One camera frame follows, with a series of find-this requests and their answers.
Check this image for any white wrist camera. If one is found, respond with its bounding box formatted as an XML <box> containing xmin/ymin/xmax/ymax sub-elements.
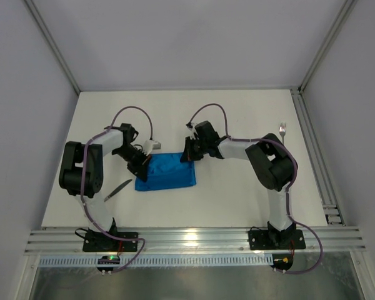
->
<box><xmin>186</xmin><ymin>122</ymin><xmax>197</xmax><ymax>139</ymax></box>
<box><xmin>142</xmin><ymin>139</ymin><xmax>161</xmax><ymax>155</ymax></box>

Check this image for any silver table knife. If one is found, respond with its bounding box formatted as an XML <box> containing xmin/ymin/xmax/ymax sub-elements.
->
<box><xmin>104</xmin><ymin>179</ymin><xmax>133</xmax><ymax>202</ymax></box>

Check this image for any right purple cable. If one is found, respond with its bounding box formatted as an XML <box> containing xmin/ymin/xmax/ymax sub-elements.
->
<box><xmin>187</xmin><ymin>103</ymin><xmax>324</xmax><ymax>274</ymax></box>

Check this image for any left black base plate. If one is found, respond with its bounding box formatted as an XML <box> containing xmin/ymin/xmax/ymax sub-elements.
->
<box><xmin>82</xmin><ymin>231</ymin><xmax>138</xmax><ymax>253</ymax></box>

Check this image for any controller board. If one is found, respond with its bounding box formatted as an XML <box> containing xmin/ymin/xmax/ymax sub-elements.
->
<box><xmin>271</xmin><ymin>254</ymin><xmax>294</xmax><ymax>272</ymax></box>
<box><xmin>96</xmin><ymin>254</ymin><xmax>120</xmax><ymax>273</ymax></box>

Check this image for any aluminium frame post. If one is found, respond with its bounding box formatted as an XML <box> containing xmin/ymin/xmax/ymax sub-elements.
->
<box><xmin>22</xmin><ymin>0</ymin><xmax>81</xmax><ymax>95</ymax></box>
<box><xmin>298</xmin><ymin>0</ymin><xmax>358</xmax><ymax>93</ymax></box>

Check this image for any left controller board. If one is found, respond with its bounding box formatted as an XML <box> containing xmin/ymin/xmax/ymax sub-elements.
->
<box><xmin>96</xmin><ymin>254</ymin><xmax>120</xmax><ymax>273</ymax></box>

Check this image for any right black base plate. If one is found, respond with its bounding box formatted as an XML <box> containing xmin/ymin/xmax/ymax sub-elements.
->
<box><xmin>247</xmin><ymin>227</ymin><xmax>306</xmax><ymax>250</ymax></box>

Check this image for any silver fork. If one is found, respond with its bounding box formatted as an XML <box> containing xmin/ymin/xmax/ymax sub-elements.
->
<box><xmin>279</xmin><ymin>122</ymin><xmax>287</xmax><ymax>144</ymax></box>

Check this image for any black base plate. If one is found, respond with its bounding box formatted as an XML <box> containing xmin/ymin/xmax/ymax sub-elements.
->
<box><xmin>247</xmin><ymin>227</ymin><xmax>306</xmax><ymax>250</ymax></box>
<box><xmin>82</xmin><ymin>231</ymin><xmax>138</xmax><ymax>253</ymax></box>

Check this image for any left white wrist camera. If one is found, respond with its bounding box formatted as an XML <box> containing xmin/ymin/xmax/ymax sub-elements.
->
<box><xmin>142</xmin><ymin>139</ymin><xmax>161</xmax><ymax>155</ymax></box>

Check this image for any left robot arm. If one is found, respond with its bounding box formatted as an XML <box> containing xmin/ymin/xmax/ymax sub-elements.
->
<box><xmin>59</xmin><ymin>123</ymin><xmax>156</xmax><ymax>239</ymax></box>

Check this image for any right side aluminium rail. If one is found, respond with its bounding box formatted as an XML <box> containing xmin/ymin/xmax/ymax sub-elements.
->
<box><xmin>290</xmin><ymin>87</ymin><xmax>346</xmax><ymax>226</ymax></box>

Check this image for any right controller board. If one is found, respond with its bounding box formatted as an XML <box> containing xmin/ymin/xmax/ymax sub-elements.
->
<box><xmin>271</xmin><ymin>254</ymin><xmax>294</xmax><ymax>272</ymax></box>

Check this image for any blue cloth napkin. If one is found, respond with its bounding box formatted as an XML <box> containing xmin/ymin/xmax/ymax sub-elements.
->
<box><xmin>134</xmin><ymin>152</ymin><xmax>196</xmax><ymax>192</ymax></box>

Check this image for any left aluminium frame post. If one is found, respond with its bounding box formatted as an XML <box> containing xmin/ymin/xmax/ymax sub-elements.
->
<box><xmin>22</xmin><ymin>0</ymin><xmax>81</xmax><ymax>95</ymax></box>

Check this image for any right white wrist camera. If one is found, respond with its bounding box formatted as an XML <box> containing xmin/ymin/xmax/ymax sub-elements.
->
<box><xmin>186</xmin><ymin>122</ymin><xmax>197</xmax><ymax>139</ymax></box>

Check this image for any right aluminium frame post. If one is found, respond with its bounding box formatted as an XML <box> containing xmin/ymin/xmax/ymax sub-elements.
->
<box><xmin>298</xmin><ymin>0</ymin><xmax>358</xmax><ymax>93</ymax></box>

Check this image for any aluminium front rail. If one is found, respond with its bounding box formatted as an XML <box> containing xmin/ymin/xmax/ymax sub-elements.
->
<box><xmin>24</xmin><ymin>226</ymin><xmax>366</xmax><ymax>255</ymax></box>

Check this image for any slotted grey cable duct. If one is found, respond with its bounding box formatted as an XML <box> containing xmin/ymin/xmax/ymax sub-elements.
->
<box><xmin>38</xmin><ymin>253</ymin><xmax>272</xmax><ymax>268</ymax></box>

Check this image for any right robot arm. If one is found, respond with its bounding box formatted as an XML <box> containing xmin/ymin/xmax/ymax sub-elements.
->
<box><xmin>181</xmin><ymin>121</ymin><xmax>306</xmax><ymax>250</ymax></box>

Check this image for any aluminium rail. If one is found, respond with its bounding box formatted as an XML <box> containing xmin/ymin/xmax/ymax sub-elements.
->
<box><xmin>24</xmin><ymin>226</ymin><xmax>366</xmax><ymax>255</ymax></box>
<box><xmin>290</xmin><ymin>87</ymin><xmax>346</xmax><ymax>226</ymax></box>

